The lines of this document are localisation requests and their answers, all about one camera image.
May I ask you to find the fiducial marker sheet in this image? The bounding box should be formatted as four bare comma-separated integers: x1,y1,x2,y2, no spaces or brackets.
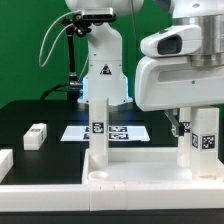
61,126,150,142

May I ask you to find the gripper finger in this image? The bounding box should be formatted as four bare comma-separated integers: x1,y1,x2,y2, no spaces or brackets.
164,109,184,137

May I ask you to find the mounted depth camera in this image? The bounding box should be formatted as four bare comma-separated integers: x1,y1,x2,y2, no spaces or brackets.
81,8,115,22

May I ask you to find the white camera cable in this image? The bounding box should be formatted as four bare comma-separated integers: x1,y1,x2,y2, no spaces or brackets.
38,10,83,68

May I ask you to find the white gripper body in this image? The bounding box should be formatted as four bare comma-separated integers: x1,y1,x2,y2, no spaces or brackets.
135,25,224,111

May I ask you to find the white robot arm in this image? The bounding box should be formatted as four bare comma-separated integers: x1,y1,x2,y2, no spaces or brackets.
65,0,224,111

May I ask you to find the white desk tabletop panel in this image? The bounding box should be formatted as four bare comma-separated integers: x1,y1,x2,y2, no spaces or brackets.
82,148,224,184

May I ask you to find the black cable on table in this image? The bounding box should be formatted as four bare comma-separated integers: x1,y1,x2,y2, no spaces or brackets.
40,83,73,101

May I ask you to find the white L-shaped obstacle fence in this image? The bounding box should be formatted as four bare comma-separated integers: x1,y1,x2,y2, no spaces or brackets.
0,148,224,212

